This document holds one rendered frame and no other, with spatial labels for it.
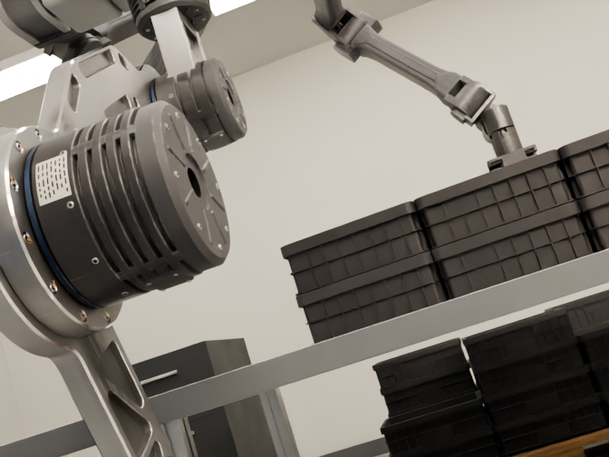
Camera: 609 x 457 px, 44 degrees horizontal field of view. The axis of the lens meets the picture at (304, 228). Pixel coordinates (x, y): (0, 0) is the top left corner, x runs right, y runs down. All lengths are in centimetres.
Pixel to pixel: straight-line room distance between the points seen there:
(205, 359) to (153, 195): 244
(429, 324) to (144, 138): 48
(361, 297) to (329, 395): 354
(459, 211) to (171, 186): 95
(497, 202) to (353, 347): 63
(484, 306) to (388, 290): 56
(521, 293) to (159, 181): 52
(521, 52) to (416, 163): 102
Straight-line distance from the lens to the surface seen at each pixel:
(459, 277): 153
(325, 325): 157
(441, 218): 155
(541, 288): 101
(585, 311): 336
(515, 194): 154
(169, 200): 68
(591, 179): 156
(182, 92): 122
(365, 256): 156
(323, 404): 509
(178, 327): 532
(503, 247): 154
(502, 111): 163
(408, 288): 154
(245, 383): 104
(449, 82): 167
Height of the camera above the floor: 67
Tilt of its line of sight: 10 degrees up
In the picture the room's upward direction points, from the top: 18 degrees counter-clockwise
